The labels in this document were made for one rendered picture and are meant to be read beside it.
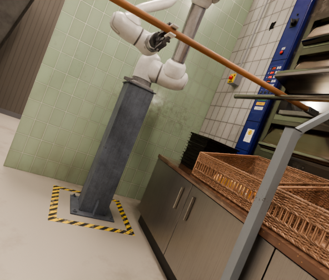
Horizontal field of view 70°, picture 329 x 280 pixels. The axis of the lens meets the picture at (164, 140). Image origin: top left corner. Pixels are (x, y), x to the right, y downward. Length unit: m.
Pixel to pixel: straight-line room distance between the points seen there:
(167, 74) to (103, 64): 0.70
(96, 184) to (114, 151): 0.27
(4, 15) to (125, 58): 2.56
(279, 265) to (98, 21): 2.10
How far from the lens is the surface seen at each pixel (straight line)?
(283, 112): 1.82
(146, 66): 1.79
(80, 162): 2.31
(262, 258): 0.98
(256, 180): 1.13
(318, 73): 1.65
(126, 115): 1.72
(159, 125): 2.38
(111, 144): 1.73
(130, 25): 1.35
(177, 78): 1.77
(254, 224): 0.95
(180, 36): 1.11
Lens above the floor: 0.78
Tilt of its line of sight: 2 degrees down
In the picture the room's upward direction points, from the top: 22 degrees clockwise
